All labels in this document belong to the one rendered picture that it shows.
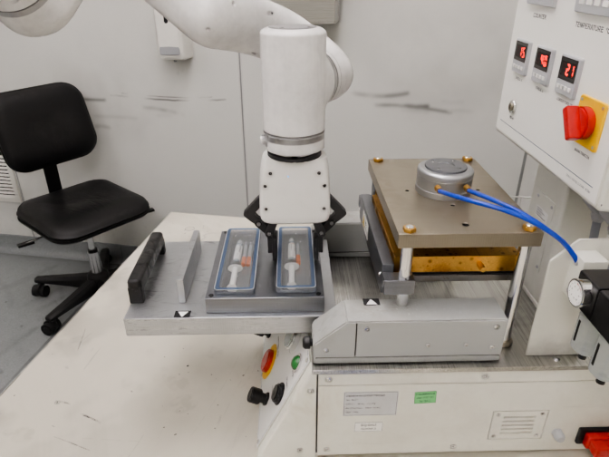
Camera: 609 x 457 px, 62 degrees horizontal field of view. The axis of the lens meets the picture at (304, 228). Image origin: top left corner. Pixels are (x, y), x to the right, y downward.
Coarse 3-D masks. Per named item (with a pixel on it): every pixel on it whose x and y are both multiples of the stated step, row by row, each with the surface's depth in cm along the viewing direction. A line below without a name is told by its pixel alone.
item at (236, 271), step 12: (240, 228) 86; (252, 228) 86; (228, 240) 83; (240, 240) 83; (252, 240) 83; (228, 252) 79; (240, 252) 79; (252, 252) 79; (228, 264) 76; (240, 264) 76; (252, 264) 76; (228, 276) 73; (240, 276) 73; (252, 276) 73; (216, 288) 71; (228, 288) 71; (240, 288) 71
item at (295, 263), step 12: (288, 228) 86; (300, 228) 86; (288, 240) 83; (300, 240) 83; (288, 252) 79; (300, 252) 79; (312, 252) 79; (288, 264) 76; (300, 264) 76; (312, 264) 76; (288, 276) 73; (300, 276) 73; (312, 276) 73
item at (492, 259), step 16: (384, 224) 76; (400, 256) 68; (416, 256) 68; (432, 256) 68; (448, 256) 68; (464, 256) 68; (480, 256) 68; (496, 256) 68; (512, 256) 68; (416, 272) 69; (432, 272) 69; (448, 272) 69; (464, 272) 69; (480, 272) 69; (496, 272) 69; (512, 272) 70
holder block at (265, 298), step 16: (224, 240) 85; (272, 256) 80; (256, 272) 76; (272, 272) 76; (320, 272) 76; (208, 288) 72; (256, 288) 72; (272, 288) 72; (320, 288) 72; (208, 304) 71; (224, 304) 71; (240, 304) 71; (256, 304) 71; (272, 304) 71; (288, 304) 71; (304, 304) 71; (320, 304) 71
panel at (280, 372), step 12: (264, 336) 100; (276, 336) 90; (264, 348) 96; (276, 348) 87; (300, 348) 75; (276, 360) 85; (288, 360) 78; (300, 360) 72; (276, 372) 82; (288, 372) 76; (300, 372) 71; (264, 384) 86; (288, 384) 74; (288, 396) 72; (264, 408) 81; (276, 408) 75; (264, 420) 79; (264, 432) 76
